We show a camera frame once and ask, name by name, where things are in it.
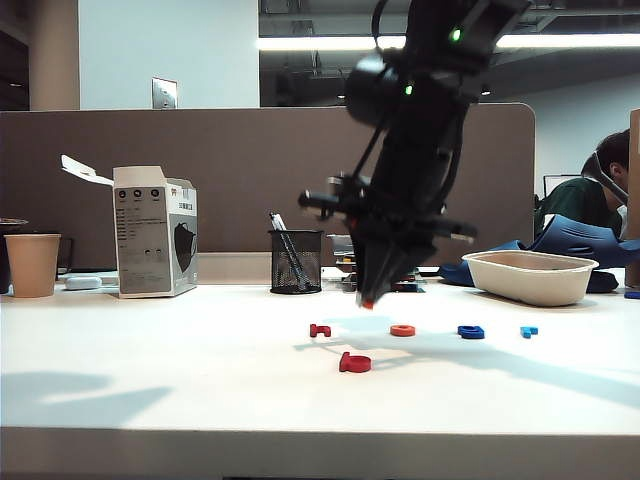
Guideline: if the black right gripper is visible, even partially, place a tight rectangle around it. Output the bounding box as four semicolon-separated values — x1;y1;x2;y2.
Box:
298;172;479;307

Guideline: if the red letter b magnet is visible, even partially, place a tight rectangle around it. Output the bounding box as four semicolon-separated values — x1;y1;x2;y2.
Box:
338;351;373;374

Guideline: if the black mesh pen holder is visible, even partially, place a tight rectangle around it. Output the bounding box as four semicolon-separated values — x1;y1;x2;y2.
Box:
267;229;325;296

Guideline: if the black white pen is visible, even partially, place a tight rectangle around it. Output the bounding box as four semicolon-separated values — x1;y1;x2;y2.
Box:
268;213;311;291

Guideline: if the beige oval pulp bowl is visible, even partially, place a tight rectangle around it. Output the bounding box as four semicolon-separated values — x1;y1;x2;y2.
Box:
460;251;600;308

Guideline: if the white computer monitor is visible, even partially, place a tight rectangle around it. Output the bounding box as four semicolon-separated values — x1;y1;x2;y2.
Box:
543;174;584;197

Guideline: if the brown fabric desk partition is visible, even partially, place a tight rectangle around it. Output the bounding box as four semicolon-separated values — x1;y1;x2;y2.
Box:
0;102;536;274

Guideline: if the large blue foam slipper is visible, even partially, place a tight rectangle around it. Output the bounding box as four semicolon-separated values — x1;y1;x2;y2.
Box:
524;213;640;271

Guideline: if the person in green shirt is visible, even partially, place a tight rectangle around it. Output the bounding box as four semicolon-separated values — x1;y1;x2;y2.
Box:
539;128;632;239

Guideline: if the long ceiling light strip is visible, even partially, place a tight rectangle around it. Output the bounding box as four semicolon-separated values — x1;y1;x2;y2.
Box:
257;33;640;52

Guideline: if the grey funnel shaped object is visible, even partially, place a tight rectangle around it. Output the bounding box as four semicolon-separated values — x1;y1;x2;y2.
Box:
592;152;629;206

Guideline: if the white grey face mask box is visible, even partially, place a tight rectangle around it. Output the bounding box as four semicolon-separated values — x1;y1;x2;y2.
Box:
60;154;200;300

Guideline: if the brown cardboard box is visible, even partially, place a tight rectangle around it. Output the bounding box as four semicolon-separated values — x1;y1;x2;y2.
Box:
624;108;640;290

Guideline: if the small white plastic case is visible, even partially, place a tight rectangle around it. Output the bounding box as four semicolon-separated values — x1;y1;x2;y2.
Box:
64;275;104;291

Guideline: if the brown paper cup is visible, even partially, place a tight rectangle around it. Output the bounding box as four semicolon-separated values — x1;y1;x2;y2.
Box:
4;233;62;299

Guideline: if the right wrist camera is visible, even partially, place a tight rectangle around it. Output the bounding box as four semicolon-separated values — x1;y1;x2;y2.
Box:
325;171;354;197

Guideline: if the thin black camera cable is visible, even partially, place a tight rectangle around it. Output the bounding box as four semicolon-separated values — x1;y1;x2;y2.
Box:
349;124;391;179

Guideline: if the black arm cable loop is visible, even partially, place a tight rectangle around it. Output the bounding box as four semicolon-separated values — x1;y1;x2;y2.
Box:
371;0;407;51

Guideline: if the metal wall plate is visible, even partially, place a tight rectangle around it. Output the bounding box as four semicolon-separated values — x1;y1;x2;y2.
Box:
151;77;178;110

